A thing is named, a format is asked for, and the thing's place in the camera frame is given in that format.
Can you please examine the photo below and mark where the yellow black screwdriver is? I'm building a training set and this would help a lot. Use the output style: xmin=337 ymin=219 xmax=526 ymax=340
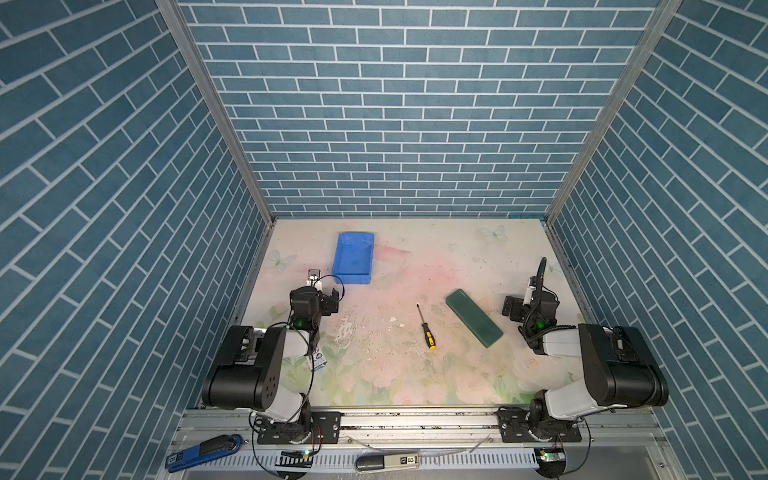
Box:
xmin=416 ymin=303 xmax=436 ymax=350

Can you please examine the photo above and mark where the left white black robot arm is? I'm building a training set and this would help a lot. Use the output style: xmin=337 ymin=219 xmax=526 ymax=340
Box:
xmin=201 ymin=270 xmax=345 ymax=430

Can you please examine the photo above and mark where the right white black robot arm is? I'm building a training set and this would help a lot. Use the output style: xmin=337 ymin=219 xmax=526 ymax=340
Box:
xmin=502 ymin=276 xmax=670 ymax=427

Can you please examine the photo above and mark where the blue plastic bin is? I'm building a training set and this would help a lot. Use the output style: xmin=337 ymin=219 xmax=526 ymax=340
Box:
xmin=331 ymin=232 xmax=375 ymax=285

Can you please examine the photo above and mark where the dark green rectangular block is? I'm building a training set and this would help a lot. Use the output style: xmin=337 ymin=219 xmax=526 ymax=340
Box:
xmin=445 ymin=289 xmax=503 ymax=348

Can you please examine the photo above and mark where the white blue label tag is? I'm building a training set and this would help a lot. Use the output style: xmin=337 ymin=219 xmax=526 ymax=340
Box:
xmin=311 ymin=348 xmax=327 ymax=372

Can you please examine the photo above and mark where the blue black utility knife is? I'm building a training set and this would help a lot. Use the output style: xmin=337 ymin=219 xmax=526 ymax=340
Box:
xmin=165 ymin=434 xmax=245 ymax=473

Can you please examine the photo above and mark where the grey silver handheld device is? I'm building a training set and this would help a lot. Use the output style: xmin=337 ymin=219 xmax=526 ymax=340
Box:
xmin=355 ymin=453 xmax=420 ymax=473

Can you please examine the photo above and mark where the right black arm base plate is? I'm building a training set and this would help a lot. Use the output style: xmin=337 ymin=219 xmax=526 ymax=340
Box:
xmin=496 ymin=406 xmax=582 ymax=443

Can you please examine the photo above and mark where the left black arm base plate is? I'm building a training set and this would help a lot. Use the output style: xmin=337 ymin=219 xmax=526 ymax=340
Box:
xmin=253 ymin=410 xmax=342 ymax=445

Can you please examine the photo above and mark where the aluminium mounting rail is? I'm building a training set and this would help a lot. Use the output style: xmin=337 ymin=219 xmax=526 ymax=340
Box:
xmin=171 ymin=406 xmax=665 ymax=449

